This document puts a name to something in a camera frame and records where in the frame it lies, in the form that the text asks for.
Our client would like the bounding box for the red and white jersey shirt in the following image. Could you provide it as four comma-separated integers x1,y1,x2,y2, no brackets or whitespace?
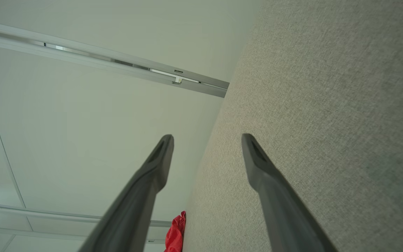
164,211,186,252

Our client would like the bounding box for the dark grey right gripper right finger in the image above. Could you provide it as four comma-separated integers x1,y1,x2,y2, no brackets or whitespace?
242,133,338,252

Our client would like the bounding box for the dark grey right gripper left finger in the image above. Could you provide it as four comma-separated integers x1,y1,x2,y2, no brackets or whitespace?
79,134,174,252

